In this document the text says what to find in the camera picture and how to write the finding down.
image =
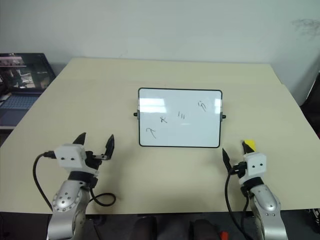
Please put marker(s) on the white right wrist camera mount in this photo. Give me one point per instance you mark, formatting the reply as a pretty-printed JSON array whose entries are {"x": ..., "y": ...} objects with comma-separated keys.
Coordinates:
[{"x": 256, "y": 165}]

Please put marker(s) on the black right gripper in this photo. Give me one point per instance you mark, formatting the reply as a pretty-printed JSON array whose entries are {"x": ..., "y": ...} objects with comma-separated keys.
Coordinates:
[{"x": 240, "y": 170}]

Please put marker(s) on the open dark laptop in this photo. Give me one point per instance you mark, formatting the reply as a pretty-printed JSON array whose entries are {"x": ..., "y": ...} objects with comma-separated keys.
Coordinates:
[{"x": 22, "y": 75}]

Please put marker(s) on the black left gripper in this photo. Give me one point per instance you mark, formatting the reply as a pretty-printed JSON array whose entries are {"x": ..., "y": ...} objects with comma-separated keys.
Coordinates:
[{"x": 92, "y": 161}]

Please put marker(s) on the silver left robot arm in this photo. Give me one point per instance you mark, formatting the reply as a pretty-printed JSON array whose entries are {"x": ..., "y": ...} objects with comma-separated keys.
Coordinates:
[{"x": 65, "y": 197}]

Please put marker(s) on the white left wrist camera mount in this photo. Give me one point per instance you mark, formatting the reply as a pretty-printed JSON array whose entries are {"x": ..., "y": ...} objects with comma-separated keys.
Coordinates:
[{"x": 70, "y": 155}]

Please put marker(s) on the small black-framed whiteboard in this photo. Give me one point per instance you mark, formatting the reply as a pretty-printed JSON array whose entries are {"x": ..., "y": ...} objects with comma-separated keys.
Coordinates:
[{"x": 180, "y": 130}]

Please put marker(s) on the yellow eraser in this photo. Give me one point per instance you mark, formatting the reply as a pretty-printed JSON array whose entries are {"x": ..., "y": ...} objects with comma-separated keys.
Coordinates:
[{"x": 250, "y": 144}]

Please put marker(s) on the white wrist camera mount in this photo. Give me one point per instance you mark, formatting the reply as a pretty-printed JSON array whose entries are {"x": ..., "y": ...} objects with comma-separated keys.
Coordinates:
[
  {"x": 256, "y": 165},
  {"x": 70, "y": 155}
]

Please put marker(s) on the black object with white print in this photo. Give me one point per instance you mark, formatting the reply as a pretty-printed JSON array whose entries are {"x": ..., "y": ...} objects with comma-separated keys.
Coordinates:
[{"x": 313, "y": 225}]

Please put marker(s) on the large black object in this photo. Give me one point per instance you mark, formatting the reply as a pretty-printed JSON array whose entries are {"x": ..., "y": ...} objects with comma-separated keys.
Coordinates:
[{"x": 312, "y": 107}]

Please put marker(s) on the small red object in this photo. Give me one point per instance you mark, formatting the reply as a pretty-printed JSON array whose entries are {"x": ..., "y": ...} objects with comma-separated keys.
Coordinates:
[{"x": 224, "y": 235}]

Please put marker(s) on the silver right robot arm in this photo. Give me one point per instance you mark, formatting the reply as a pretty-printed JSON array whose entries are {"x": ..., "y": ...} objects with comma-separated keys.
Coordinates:
[{"x": 267, "y": 202}]

